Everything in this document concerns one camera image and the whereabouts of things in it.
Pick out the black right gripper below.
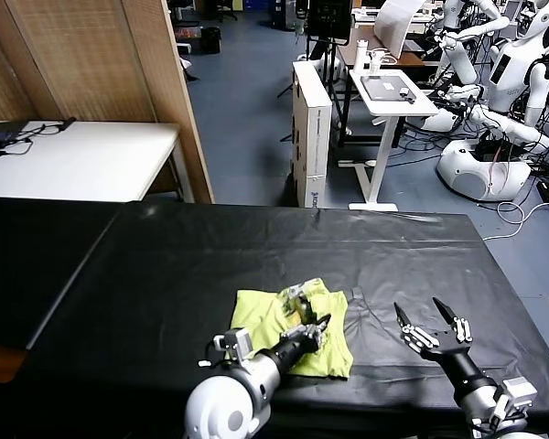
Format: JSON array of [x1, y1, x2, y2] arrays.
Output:
[[393, 296, 500, 406]]

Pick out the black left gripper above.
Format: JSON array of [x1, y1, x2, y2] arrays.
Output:
[[263, 284, 333, 374]]

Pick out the lime green t-shirt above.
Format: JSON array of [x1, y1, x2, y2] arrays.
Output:
[[230, 277, 354, 380]]

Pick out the glossy black table cover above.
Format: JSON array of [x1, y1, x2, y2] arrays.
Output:
[[16, 203, 549, 439]]

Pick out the tall white cardboard box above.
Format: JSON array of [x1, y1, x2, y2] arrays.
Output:
[[291, 60, 334, 209]]

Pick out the white standing desk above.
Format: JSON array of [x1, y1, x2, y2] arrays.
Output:
[[338, 69, 440, 212]]

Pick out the grey closed laptop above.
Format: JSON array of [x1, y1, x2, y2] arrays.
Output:
[[361, 75, 415, 101]]

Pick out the large white humanoid robot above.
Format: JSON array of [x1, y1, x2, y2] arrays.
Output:
[[436, 0, 549, 202]]

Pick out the white cup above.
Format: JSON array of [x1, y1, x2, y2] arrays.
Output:
[[368, 49, 389, 74]]

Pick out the white water bottle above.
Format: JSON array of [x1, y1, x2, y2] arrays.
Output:
[[352, 39, 370, 74]]

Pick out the white rectangular table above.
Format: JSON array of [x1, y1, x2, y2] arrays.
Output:
[[0, 120, 196, 204]]

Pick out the small white humanoid robot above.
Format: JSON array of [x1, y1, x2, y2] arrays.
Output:
[[436, 0, 511, 88]]

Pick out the matte black table cover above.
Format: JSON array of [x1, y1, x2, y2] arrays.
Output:
[[0, 195, 120, 351]]

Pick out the black waste bin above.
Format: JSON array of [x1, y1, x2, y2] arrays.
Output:
[[199, 26, 221, 55]]

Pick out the white curved sheet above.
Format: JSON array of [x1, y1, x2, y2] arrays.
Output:
[[374, 0, 425, 59]]

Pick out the wooden bamboo partition screen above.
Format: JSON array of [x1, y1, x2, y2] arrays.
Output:
[[0, 0, 216, 205]]

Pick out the dark flat laptop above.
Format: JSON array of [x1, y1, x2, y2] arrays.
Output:
[[0, 121, 25, 144]]

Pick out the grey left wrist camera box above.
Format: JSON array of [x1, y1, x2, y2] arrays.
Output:
[[212, 327, 253, 363]]

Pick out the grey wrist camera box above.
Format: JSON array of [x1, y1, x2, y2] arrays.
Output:
[[212, 327, 253, 363], [496, 376, 540, 422]]

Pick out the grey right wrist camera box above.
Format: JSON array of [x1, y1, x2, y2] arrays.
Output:
[[496, 376, 540, 422]]

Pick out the white floor cable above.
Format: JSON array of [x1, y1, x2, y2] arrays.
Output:
[[482, 197, 549, 241]]

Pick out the tangled black floor cables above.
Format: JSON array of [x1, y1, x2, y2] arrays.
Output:
[[393, 121, 446, 162]]

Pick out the black cables with adapter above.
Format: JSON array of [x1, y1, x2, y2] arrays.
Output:
[[0, 117, 77, 159]]

